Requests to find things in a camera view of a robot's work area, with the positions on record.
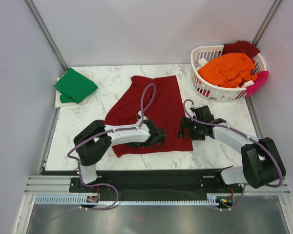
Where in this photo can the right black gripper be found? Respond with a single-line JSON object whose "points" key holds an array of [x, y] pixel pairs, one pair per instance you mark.
{"points": [[185, 122]]}

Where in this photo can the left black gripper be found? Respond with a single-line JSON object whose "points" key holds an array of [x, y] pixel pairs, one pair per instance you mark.
{"points": [[132, 144]]}

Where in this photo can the dark red t shirt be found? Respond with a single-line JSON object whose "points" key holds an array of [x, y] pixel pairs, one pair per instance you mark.
{"points": [[166, 111]]}

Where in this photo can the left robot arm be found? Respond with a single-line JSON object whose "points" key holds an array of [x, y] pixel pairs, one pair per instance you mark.
{"points": [[93, 142]]}

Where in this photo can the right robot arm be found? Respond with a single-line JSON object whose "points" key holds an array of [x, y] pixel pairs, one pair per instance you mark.
{"points": [[261, 161]]}

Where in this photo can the white laundry basket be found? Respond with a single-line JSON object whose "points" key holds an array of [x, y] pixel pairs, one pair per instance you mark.
{"points": [[200, 56]]}

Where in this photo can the orange t shirt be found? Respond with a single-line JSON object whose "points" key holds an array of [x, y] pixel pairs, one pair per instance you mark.
{"points": [[229, 71]]}

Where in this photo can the pink garment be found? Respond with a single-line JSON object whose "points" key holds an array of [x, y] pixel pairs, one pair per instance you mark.
{"points": [[253, 86]]}

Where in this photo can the dark red shirt in basket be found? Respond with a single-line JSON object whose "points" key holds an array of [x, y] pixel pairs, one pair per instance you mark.
{"points": [[241, 46]]}

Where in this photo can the folded green t shirt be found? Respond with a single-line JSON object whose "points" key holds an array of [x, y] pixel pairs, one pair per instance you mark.
{"points": [[74, 87]]}

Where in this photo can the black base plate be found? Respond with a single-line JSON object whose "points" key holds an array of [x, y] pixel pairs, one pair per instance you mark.
{"points": [[157, 184]]}

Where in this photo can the white slotted cable duct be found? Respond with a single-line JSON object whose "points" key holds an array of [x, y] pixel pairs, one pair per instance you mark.
{"points": [[210, 200]]}

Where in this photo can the right aluminium frame post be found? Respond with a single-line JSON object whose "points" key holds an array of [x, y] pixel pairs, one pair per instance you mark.
{"points": [[266, 21]]}

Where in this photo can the aluminium frame post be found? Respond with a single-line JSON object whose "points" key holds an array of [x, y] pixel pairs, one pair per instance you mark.
{"points": [[46, 33], [266, 21]]}

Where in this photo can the left aluminium frame post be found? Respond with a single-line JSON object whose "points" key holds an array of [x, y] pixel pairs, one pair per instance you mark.
{"points": [[46, 33]]}

